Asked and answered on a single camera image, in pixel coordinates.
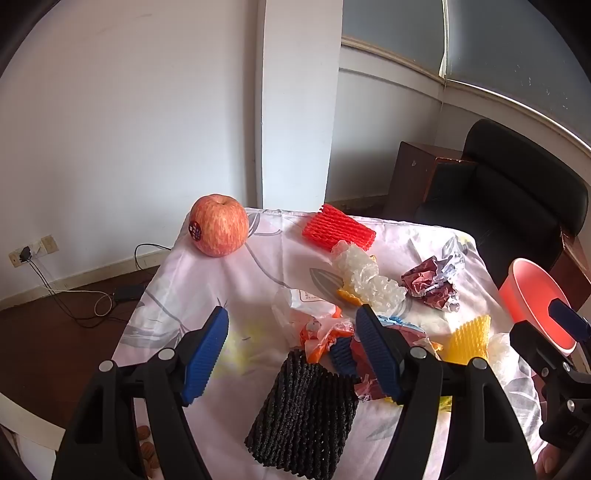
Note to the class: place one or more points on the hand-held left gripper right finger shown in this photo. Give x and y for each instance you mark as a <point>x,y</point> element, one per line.
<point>378,357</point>

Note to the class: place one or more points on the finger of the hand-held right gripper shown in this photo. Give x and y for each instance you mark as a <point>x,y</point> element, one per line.
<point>531,341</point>
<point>567,317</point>

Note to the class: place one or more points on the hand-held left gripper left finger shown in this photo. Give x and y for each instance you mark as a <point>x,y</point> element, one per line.
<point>205,357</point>

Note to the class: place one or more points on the pink plastic bucket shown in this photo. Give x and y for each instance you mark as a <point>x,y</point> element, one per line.
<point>531,288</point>

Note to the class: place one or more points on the small orange peel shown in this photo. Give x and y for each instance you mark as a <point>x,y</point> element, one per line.
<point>348,296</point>

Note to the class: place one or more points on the white plastic bag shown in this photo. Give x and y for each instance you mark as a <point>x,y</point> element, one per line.
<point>295,309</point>

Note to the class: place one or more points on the red foam fruit net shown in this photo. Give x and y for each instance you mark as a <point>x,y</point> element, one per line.
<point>339,228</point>

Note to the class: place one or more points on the person's right hand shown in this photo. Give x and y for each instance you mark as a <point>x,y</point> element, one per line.
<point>549,461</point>

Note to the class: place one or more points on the red plastic wrapper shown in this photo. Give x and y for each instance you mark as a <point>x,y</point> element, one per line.
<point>367,385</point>

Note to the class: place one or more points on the blue foam fruit net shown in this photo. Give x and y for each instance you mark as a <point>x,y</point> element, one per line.
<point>341,357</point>

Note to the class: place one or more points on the orange snack wrapper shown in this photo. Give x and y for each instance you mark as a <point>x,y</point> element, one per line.
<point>323,339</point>

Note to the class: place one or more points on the yellow foam fruit net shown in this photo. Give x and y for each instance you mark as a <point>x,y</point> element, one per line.
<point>466,341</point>

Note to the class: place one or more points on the clear bubble wrap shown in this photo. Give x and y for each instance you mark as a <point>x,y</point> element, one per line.
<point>369,279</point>

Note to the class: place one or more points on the floral pink tablecloth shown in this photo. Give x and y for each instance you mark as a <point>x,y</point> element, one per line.
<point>258,286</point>

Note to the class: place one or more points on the black foam fruit net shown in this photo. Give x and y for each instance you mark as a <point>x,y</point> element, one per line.
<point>304,410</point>

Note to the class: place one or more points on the crumpled maroon foil wrapper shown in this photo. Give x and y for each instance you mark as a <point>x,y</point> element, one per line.
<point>431,284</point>

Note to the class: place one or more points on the brown nuts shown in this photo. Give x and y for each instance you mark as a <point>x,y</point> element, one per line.
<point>147,445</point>

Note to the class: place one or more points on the black leather wooden armchair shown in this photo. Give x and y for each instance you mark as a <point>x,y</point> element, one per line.
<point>503,203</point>

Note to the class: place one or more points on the red apple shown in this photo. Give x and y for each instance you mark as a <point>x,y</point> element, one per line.
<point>219,225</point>

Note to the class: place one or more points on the black plug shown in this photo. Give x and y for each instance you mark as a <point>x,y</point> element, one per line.
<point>25,254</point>

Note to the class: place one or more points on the frosted window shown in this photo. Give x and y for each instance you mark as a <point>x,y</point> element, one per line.
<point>508,41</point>

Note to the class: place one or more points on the wall socket plate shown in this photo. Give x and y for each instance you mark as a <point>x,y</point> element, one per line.
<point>48,244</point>

